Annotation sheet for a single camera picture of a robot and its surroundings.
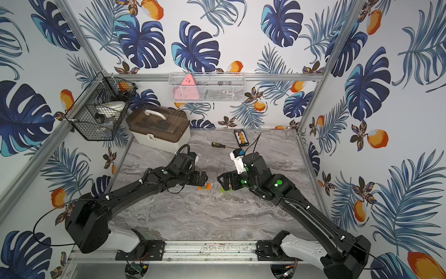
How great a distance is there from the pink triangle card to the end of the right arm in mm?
485

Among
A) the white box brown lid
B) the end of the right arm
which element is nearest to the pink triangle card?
the white box brown lid

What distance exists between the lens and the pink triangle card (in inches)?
35.4

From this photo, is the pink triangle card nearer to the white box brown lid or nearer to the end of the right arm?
the white box brown lid

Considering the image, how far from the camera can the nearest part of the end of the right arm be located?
619 mm
